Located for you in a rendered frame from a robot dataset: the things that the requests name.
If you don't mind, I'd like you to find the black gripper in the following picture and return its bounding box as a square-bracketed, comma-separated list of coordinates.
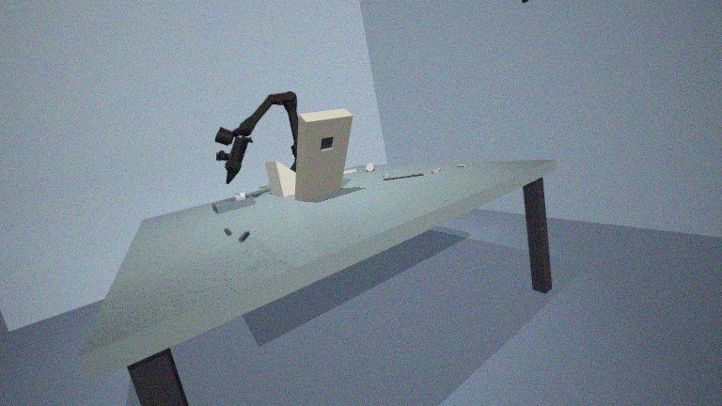
[225, 148, 245, 184]

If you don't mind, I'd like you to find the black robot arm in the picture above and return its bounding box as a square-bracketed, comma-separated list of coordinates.
[214, 91, 298, 173]

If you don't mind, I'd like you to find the beige service panel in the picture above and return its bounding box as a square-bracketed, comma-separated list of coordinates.
[294, 108, 353, 201]

